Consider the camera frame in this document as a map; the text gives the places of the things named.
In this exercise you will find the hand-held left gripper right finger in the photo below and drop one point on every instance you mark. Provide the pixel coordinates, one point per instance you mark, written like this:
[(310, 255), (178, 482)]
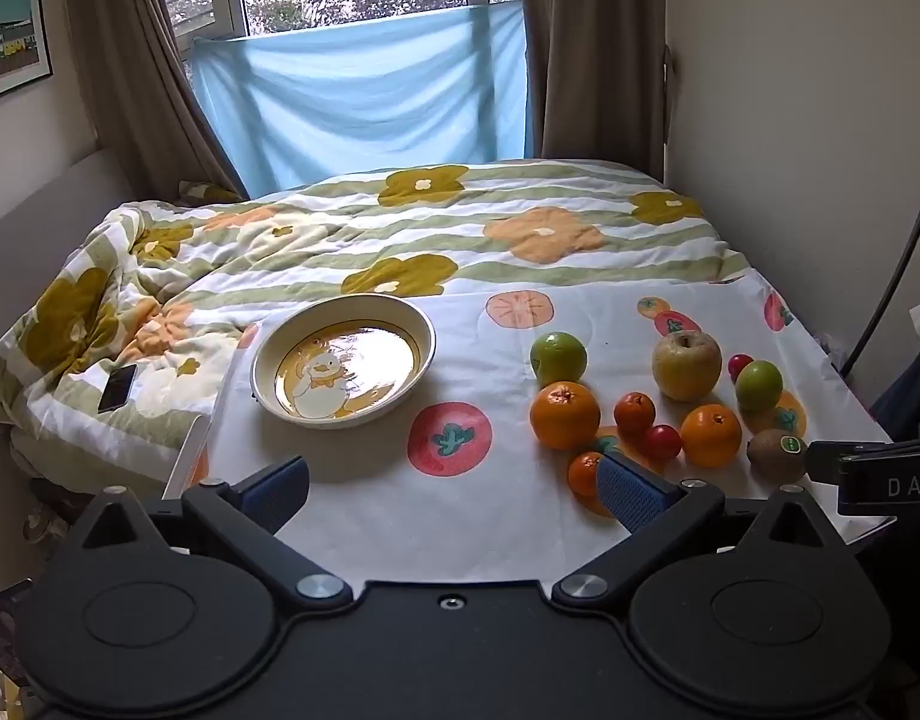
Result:
[(629, 495)]

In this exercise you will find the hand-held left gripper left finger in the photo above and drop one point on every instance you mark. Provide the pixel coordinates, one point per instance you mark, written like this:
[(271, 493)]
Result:
[(280, 491)]

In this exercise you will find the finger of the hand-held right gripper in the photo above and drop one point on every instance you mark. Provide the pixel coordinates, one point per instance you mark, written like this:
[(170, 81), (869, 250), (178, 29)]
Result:
[(872, 484)]

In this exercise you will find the small mandarin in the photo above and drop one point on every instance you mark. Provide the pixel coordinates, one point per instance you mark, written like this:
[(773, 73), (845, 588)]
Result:
[(582, 474), (635, 412)]

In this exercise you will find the red cherry tomato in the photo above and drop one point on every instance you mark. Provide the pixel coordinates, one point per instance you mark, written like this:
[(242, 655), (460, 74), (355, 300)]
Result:
[(738, 365), (662, 442)]

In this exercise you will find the brown kiwi with green sticker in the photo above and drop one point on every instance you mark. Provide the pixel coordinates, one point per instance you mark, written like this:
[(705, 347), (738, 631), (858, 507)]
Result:
[(776, 455)]

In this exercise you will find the large orange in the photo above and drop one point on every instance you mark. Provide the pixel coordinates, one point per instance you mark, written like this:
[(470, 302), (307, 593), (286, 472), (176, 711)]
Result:
[(565, 415)]

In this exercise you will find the duck print plate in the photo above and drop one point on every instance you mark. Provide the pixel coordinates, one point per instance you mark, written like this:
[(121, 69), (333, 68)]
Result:
[(344, 357)]

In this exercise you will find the dark blue cloth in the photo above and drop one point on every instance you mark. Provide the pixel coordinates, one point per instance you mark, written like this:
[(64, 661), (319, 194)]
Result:
[(906, 394)]

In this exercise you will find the yellow apple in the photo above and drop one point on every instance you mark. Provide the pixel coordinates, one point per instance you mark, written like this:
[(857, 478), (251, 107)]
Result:
[(686, 365)]

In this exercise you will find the small green apple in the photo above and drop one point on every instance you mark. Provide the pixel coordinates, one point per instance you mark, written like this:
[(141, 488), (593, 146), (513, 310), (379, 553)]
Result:
[(758, 384)]

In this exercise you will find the large green apple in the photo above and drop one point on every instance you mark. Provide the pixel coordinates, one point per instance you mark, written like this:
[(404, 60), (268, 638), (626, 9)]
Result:
[(557, 358)]

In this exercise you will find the white fruit print cloth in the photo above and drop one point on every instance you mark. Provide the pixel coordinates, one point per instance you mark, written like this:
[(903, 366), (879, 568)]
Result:
[(467, 517)]

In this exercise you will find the black smartphone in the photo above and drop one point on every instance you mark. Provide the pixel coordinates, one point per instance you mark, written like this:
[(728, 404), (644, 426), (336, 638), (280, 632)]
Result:
[(117, 388)]

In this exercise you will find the floral striped quilt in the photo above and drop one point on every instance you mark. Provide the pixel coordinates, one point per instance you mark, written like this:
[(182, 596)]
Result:
[(355, 240)]

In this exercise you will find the grey bed headboard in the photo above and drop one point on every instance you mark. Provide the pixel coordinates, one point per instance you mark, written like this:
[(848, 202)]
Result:
[(25, 217)]

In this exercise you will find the light blue hanging cloth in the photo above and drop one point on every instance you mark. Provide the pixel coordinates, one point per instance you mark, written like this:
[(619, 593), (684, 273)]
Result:
[(362, 101)]

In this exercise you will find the brown curtain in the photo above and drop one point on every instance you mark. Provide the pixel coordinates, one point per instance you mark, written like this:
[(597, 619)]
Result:
[(595, 52), (145, 67)]

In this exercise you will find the framed wall picture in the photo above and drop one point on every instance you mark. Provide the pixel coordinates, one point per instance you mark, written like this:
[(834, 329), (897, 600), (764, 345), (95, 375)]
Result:
[(10, 30)]

